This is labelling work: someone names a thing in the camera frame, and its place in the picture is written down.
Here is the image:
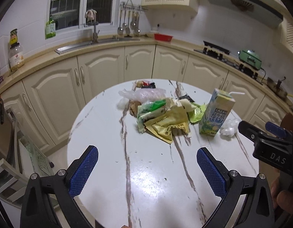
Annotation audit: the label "wok pan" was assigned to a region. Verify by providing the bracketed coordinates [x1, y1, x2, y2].
[267, 77, 288, 101]

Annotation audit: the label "steel sink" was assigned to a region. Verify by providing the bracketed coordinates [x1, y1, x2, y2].
[55, 36, 140, 55]

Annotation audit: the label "person's right hand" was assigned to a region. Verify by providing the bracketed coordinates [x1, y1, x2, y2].
[271, 177, 293, 215]

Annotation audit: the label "green electric cooker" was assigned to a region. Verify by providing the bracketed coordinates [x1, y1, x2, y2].
[238, 49, 262, 70]

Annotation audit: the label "yellow snack wrapper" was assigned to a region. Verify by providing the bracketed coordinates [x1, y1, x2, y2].
[144, 106, 190, 144]

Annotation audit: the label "hanging utensil rack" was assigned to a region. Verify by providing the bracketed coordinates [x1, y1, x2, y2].
[117, 0, 148, 38]

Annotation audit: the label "chrome kitchen faucet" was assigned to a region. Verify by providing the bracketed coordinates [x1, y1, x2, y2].
[85, 9, 98, 43]

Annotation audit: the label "green snack wrapper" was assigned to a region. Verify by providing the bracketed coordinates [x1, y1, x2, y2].
[137, 99, 166, 133]

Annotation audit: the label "clear plastic bag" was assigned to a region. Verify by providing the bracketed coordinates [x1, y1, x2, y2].
[118, 88, 166, 103]

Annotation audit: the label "green glass bottle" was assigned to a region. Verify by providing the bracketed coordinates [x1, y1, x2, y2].
[45, 15, 56, 39]

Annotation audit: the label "cream lower cabinets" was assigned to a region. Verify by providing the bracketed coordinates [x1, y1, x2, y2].
[0, 40, 290, 154]

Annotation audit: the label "round white marble table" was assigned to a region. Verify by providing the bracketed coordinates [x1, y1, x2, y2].
[67, 81, 259, 227]

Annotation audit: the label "light green wrapper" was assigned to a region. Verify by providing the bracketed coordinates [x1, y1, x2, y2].
[188, 102, 207, 124]

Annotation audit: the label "range hood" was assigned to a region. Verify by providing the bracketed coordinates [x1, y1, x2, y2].
[208, 0, 283, 28]

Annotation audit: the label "black gold snack wrapper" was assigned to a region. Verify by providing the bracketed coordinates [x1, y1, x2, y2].
[178, 94, 194, 102]

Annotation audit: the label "brown round food scrap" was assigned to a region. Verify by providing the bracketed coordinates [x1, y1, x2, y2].
[129, 101, 141, 117]

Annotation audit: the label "clear jar with white lid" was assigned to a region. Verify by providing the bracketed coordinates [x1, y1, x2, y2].
[8, 43, 24, 73]

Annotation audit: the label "red plastic basin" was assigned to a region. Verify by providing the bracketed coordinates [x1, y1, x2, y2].
[154, 33, 173, 42]

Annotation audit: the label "green white milk carton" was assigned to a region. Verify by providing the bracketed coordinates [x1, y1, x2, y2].
[199, 89, 245, 136]

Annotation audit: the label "red white patterned snack wrapper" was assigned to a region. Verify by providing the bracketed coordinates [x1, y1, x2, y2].
[136, 80, 156, 89]

